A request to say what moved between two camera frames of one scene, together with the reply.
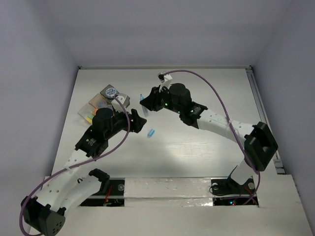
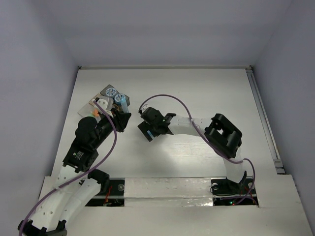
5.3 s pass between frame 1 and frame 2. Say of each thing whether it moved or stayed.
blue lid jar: stayed
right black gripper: moved
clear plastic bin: stayed
